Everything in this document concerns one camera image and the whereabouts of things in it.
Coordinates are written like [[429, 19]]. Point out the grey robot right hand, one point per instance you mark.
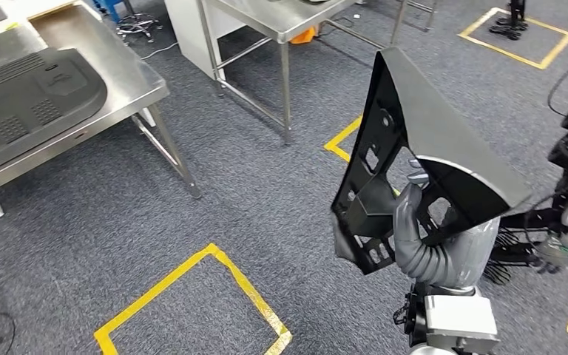
[[411, 245]]

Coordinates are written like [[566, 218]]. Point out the black plastic bracket part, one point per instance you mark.
[[436, 122]]

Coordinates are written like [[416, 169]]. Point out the stainless steel workbench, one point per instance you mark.
[[117, 83]]

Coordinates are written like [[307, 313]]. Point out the orange object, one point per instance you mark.
[[303, 36]]

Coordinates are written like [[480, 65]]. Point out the stainless steel table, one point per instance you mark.
[[274, 17]]

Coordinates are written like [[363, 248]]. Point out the white cabinet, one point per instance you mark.
[[186, 29]]

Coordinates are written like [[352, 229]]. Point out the chrome stool base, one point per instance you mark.
[[139, 24]]

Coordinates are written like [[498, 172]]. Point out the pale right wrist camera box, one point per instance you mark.
[[460, 321]]

